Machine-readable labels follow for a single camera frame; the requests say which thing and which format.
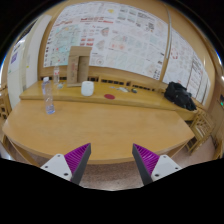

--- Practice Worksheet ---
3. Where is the white cup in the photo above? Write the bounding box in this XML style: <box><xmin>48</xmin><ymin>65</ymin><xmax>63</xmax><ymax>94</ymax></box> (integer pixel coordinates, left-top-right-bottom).
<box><xmin>80</xmin><ymin>80</ymin><xmax>95</xmax><ymax>97</ymax></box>

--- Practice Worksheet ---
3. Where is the flat round red coaster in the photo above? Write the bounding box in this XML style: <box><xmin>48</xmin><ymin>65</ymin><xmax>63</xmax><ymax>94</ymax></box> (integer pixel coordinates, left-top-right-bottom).
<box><xmin>103</xmin><ymin>93</ymin><xmax>116</xmax><ymax>101</ymax></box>

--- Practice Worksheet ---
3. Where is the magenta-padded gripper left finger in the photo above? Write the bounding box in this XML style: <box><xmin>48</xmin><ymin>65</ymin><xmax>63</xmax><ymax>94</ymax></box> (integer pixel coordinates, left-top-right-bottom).
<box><xmin>40</xmin><ymin>142</ymin><xmax>92</xmax><ymax>186</ymax></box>

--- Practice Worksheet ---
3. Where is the large map wall poster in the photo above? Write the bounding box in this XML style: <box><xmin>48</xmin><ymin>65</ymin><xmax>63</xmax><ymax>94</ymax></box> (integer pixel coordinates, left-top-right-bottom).
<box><xmin>43</xmin><ymin>1</ymin><xmax>170</xmax><ymax>81</ymax></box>

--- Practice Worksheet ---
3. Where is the wooden chairs group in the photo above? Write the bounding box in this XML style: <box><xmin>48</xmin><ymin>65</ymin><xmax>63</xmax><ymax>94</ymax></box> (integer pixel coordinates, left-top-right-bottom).
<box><xmin>185</xmin><ymin>108</ymin><xmax>224</xmax><ymax>160</ymax></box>
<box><xmin>0</xmin><ymin>86</ymin><xmax>13</xmax><ymax>134</ymax></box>

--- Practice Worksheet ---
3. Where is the large chart wall poster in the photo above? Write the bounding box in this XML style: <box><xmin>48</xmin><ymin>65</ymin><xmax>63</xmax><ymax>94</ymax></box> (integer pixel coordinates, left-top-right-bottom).
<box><xmin>162</xmin><ymin>28</ymin><xmax>212</xmax><ymax>104</ymax></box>

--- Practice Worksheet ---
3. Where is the black bag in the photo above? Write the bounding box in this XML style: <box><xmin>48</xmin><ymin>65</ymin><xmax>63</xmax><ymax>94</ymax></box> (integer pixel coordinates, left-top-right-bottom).
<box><xmin>163</xmin><ymin>81</ymin><xmax>198</xmax><ymax>112</ymax></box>

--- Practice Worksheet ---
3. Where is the clear white-capped water bottle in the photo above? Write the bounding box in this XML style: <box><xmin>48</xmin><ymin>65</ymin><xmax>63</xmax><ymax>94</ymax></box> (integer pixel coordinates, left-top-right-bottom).
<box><xmin>41</xmin><ymin>76</ymin><xmax>56</xmax><ymax>115</ymax></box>

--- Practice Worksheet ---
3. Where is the clear red-labelled water bottle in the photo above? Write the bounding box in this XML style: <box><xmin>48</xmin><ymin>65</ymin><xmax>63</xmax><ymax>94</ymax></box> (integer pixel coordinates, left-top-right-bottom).
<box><xmin>53</xmin><ymin>64</ymin><xmax>61</xmax><ymax>85</ymax></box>

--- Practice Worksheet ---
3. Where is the brown cardboard box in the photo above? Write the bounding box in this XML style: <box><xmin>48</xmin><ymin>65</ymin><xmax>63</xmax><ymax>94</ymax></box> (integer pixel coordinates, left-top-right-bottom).
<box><xmin>66</xmin><ymin>45</ymin><xmax>93</xmax><ymax>88</ymax></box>

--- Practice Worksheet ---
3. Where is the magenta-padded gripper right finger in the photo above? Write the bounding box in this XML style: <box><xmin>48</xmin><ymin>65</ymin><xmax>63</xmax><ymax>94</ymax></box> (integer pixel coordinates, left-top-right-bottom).
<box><xmin>132</xmin><ymin>143</ymin><xmax>183</xmax><ymax>186</ymax></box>

